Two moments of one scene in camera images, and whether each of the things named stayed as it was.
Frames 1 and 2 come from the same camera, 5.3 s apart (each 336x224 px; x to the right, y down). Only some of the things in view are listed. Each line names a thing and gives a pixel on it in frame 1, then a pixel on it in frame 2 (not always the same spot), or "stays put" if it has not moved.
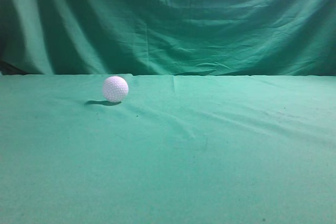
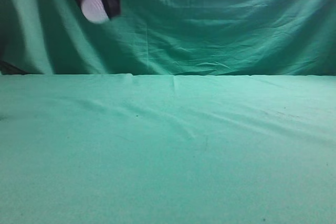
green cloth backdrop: x=168 y=23 stays put
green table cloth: x=178 y=149 stays put
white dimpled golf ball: x=115 y=88 → x=93 y=8
